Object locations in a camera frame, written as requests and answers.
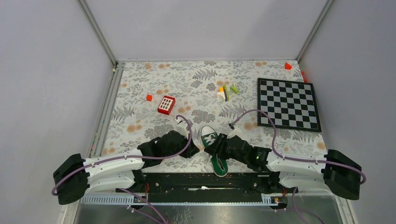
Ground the floral patterned table mat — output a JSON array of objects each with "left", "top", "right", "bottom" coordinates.
[{"left": 95, "top": 60, "right": 327, "bottom": 173}]

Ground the red block far corner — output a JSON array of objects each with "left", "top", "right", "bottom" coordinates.
[{"left": 284, "top": 63, "right": 292, "bottom": 70}]

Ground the right aluminium corner post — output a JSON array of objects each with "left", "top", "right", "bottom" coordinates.
[{"left": 296, "top": 0, "right": 335, "bottom": 63}]

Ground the aluminium corner post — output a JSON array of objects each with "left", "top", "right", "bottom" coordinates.
[
  {"left": 77, "top": 0, "right": 118, "bottom": 68},
  {"left": 296, "top": 0, "right": 335, "bottom": 63}
]

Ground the left aluminium corner post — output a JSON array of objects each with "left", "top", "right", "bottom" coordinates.
[{"left": 77, "top": 0, "right": 118, "bottom": 68}]

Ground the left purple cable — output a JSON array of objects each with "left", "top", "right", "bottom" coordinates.
[{"left": 51, "top": 114, "right": 193, "bottom": 224}]

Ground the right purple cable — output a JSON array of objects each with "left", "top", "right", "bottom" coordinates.
[{"left": 229, "top": 109, "right": 367, "bottom": 224}]

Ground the black white checkerboard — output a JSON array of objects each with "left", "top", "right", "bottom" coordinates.
[{"left": 257, "top": 78, "right": 322, "bottom": 132}]

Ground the green white sneaker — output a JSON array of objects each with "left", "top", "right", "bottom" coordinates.
[{"left": 199, "top": 125, "right": 228, "bottom": 177}]

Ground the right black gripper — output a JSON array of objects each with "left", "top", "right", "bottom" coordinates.
[{"left": 204, "top": 133, "right": 248, "bottom": 165}]

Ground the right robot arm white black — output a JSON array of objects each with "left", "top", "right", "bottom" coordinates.
[{"left": 201, "top": 133, "right": 362, "bottom": 200}]

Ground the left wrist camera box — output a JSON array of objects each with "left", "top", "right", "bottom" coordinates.
[{"left": 175, "top": 119, "right": 190, "bottom": 139}]

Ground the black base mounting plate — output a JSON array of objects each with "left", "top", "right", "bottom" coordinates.
[{"left": 127, "top": 173, "right": 294, "bottom": 203}]

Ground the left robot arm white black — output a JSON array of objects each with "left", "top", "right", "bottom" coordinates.
[{"left": 51, "top": 131, "right": 199, "bottom": 205}]

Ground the lime green block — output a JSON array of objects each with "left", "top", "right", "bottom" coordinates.
[{"left": 230, "top": 84, "right": 239, "bottom": 94}]

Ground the white shoelace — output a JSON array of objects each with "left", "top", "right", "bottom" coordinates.
[{"left": 201, "top": 133, "right": 218, "bottom": 147}]

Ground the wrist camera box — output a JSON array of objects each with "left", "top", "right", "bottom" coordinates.
[
  {"left": 227, "top": 123, "right": 242, "bottom": 139},
  {"left": 175, "top": 119, "right": 190, "bottom": 139}
]

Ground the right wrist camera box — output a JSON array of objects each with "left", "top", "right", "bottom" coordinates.
[{"left": 227, "top": 123, "right": 242, "bottom": 139}]

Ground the red white brick block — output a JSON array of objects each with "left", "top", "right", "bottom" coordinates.
[{"left": 157, "top": 96, "right": 176, "bottom": 115}]

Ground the purple cable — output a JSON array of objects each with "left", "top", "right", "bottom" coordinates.
[
  {"left": 229, "top": 109, "right": 367, "bottom": 224},
  {"left": 51, "top": 114, "right": 193, "bottom": 224}
]

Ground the aluminium frame rail front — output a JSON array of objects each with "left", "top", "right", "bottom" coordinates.
[{"left": 66, "top": 174, "right": 347, "bottom": 207}]

